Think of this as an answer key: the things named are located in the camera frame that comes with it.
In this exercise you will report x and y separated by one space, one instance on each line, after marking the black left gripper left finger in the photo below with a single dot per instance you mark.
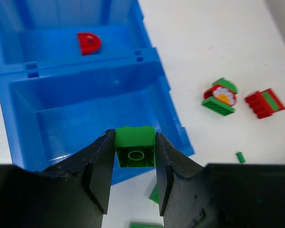
73 193

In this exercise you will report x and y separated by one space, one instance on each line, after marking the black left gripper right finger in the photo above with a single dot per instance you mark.
217 195

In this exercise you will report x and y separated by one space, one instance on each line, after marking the small green tile piece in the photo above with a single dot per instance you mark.
240 157

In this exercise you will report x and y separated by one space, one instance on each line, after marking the green sloped 2x2 brick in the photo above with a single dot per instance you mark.
135 146

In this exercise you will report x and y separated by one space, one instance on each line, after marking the green curved brick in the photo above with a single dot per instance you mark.
272 102
227 84

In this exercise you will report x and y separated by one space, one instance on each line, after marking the green 2x4 plate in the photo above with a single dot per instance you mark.
145 225

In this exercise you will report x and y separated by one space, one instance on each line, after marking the green base plate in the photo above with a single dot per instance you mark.
217 106

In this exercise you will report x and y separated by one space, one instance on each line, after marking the blue near bin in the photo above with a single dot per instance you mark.
59 111

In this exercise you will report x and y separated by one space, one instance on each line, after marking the blue bin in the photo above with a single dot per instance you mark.
59 111
43 33

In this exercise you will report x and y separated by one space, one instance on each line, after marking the blue far bin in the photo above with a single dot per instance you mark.
43 33

